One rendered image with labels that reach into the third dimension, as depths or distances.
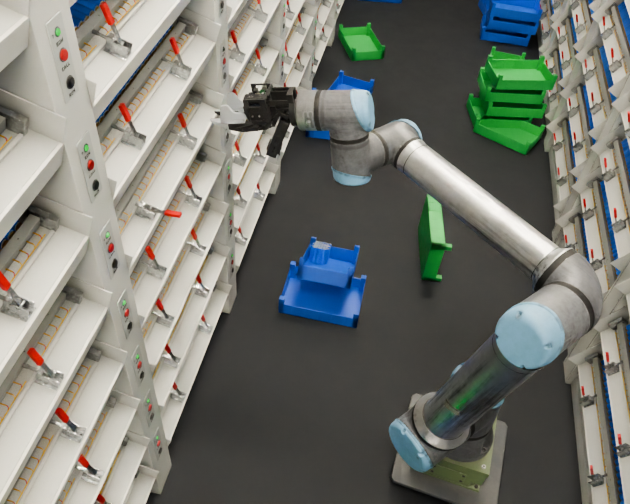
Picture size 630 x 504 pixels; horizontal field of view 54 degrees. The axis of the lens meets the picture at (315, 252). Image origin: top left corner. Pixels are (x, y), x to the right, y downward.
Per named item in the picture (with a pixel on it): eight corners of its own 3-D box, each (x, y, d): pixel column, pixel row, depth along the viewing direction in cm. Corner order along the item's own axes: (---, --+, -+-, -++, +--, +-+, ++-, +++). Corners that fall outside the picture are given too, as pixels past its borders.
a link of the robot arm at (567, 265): (640, 283, 119) (402, 105, 153) (602, 312, 113) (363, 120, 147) (613, 319, 128) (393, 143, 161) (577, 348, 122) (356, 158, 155)
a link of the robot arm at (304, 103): (324, 116, 147) (316, 140, 140) (304, 116, 148) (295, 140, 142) (319, 82, 141) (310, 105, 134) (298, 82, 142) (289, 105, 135)
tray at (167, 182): (215, 121, 171) (224, 94, 165) (125, 283, 130) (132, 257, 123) (146, 90, 169) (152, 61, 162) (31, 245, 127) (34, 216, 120)
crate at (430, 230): (421, 280, 252) (440, 281, 252) (431, 245, 237) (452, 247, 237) (417, 228, 273) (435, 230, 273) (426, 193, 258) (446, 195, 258)
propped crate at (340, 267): (308, 254, 257) (311, 236, 255) (356, 264, 255) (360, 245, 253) (296, 278, 229) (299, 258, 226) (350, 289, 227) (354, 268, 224)
